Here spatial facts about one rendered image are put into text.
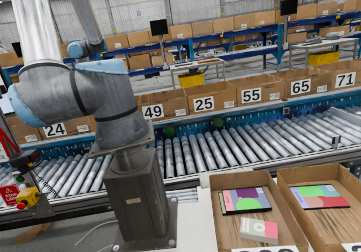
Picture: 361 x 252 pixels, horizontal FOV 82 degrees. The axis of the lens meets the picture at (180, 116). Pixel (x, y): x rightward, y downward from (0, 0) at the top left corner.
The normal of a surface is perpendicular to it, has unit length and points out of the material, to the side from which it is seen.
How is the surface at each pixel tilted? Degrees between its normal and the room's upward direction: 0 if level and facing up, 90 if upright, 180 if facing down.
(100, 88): 83
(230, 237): 1
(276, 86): 90
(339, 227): 3
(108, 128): 69
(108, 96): 87
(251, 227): 0
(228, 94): 90
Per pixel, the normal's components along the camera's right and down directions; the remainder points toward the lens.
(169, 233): -0.14, -0.92
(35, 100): 0.22, 0.02
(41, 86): 0.20, -0.28
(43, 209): 0.09, 0.36
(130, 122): 0.60, -0.22
